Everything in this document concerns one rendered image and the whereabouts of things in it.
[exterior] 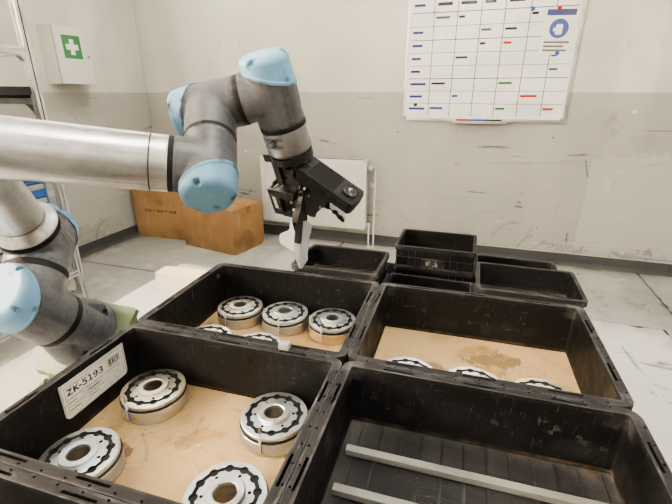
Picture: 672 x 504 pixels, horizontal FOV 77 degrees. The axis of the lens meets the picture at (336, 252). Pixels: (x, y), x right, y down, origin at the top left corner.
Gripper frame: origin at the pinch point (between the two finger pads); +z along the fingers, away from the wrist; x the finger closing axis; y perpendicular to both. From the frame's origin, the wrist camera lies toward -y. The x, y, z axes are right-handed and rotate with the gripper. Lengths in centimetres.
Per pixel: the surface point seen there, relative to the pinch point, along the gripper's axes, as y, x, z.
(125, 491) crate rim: -8.4, 48.7, -7.0
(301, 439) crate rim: -19.1, 33.9, -1.3
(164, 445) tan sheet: 3.4, 42.0, 6.4
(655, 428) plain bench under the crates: -60, -13, 42
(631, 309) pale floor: -67, -192, 187
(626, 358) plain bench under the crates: -55, -36, 51
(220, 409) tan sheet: 2.4, 32.8, 10.0
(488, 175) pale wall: 45, -255, 138
